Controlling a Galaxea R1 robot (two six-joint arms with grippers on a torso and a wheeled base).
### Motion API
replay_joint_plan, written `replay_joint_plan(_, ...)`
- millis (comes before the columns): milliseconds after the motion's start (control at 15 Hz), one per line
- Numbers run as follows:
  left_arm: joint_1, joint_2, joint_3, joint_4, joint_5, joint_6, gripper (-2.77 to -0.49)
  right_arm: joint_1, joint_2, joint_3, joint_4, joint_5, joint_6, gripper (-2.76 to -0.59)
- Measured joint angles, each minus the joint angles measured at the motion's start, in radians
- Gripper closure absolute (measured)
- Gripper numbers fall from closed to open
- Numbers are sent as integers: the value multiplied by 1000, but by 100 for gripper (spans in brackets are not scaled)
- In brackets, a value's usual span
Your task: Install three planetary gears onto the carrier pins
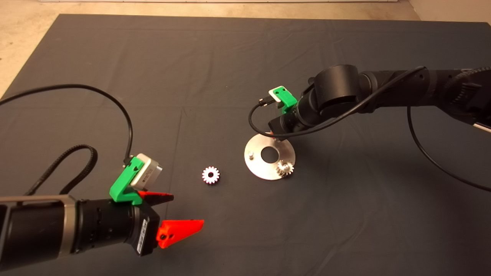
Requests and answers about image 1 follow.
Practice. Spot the green right camera mount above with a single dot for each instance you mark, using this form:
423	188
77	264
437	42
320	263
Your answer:
288	99

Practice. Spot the dark grey table cloth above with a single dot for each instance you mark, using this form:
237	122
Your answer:
230	76

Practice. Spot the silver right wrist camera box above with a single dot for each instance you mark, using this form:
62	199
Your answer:
277	103

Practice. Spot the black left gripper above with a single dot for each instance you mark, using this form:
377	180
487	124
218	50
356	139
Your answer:
115	226

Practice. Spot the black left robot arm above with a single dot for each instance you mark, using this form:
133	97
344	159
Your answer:
34	230

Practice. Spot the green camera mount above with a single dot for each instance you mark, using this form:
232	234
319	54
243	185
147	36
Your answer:
288	99
122	186

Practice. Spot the green left camera mount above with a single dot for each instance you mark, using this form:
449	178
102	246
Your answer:
122	186

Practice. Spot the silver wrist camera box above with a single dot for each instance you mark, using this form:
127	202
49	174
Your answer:
149	172
277	103

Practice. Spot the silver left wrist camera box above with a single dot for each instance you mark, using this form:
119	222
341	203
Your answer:
149	172

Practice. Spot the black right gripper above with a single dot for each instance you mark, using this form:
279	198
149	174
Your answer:
285	124

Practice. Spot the steel planetary gear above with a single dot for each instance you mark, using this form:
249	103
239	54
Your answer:
283	168
210	170

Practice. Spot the round metal carrier plate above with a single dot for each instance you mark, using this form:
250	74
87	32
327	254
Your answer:
255	168

